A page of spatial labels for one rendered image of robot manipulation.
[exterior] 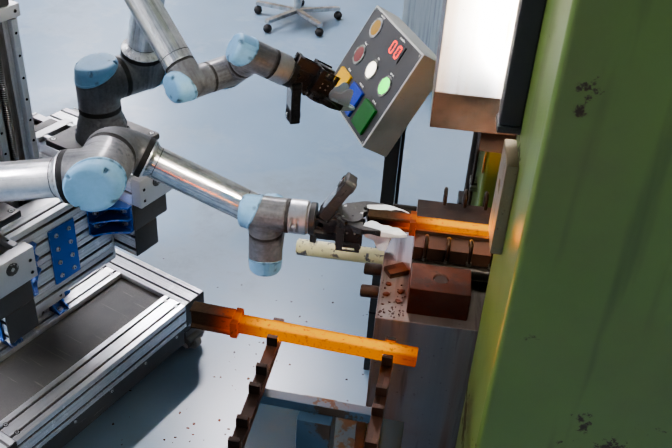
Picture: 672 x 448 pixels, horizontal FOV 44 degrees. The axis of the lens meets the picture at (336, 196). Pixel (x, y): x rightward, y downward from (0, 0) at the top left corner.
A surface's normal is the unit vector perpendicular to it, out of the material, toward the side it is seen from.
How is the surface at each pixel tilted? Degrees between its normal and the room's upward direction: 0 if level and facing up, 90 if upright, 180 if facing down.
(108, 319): 0
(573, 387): 90
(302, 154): 0
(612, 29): 90
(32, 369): 0
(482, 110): 90
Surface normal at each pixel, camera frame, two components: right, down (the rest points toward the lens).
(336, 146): 0.05, -0.84
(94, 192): 0.09, 0.53
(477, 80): -0.13, 0.54
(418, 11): -0.54, 0.44
